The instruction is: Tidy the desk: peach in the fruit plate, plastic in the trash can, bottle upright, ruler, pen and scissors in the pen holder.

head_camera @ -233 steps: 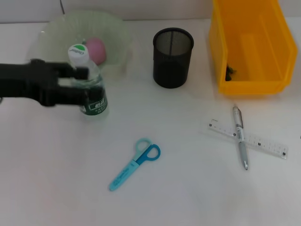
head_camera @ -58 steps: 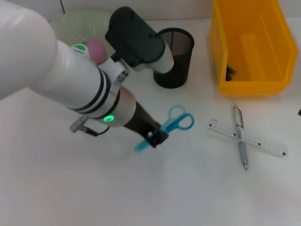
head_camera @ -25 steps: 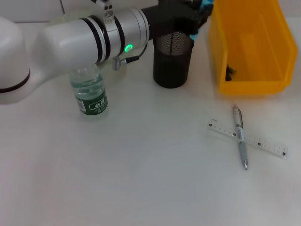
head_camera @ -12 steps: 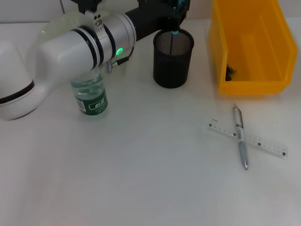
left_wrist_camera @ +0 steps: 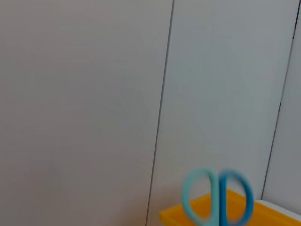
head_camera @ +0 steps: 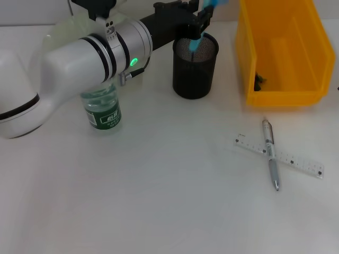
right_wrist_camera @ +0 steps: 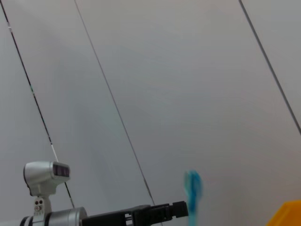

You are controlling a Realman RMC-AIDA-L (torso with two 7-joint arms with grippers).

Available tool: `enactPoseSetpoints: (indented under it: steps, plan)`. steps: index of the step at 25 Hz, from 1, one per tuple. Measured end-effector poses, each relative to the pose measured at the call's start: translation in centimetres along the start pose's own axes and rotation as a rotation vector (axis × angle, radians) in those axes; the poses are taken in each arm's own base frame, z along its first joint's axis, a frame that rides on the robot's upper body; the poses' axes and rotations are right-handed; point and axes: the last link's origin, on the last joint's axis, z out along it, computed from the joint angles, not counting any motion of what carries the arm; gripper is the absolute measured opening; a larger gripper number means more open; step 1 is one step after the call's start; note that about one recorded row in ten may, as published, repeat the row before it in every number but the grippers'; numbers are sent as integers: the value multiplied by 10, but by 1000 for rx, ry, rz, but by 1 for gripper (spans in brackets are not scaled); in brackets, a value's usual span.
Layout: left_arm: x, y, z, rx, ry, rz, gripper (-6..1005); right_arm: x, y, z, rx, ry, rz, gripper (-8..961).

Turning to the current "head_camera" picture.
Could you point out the yellow plastic bin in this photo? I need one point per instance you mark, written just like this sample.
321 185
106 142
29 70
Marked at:
286 53

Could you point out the blue teal scissors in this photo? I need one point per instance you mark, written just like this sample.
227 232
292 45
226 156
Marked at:
194 45

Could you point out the black mesh pen holder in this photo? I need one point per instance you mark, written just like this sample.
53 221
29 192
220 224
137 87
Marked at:
194 76

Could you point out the silver ballpoint pen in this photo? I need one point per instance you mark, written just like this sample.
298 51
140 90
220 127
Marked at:
269 150

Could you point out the green glass fruit plate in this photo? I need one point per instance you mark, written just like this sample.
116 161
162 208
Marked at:
61 34

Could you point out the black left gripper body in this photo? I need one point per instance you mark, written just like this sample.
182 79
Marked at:
169 23

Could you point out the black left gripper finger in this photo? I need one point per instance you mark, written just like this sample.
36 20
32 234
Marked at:
194 31
196 3

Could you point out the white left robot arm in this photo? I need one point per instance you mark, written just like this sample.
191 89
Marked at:
66 63

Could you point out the green silver wrapper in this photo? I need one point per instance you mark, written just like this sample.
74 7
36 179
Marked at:
259 82

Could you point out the transparent plastic ruler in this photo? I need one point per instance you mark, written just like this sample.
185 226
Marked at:
304 162

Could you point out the clear green-label water bottle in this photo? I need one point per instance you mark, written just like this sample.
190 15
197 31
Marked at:
103 116

